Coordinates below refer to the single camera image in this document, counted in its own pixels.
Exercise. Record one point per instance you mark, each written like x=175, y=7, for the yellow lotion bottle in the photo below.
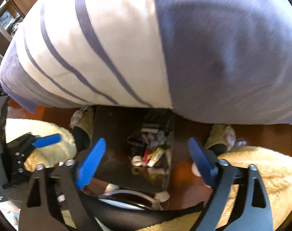
x=158, y=153

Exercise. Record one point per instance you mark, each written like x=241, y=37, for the black thread spool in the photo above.
x=136, y=144

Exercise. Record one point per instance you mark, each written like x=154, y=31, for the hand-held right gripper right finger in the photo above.
x=200, y=158

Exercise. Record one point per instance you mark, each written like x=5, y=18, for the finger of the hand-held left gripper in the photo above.
x=47, y=140

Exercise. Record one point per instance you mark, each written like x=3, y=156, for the yellow bunny slipper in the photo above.
x=84, y=121
x=223, y=134

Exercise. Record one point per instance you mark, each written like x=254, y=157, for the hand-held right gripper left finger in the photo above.
x=91, y=163

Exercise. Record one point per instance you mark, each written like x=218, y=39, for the black bag-lined bin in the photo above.
x=114, y=130

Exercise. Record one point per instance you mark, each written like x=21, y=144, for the person's left leg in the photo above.
x=49, y=131

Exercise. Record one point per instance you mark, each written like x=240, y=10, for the blue striped blanket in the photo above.
x=136, y=41

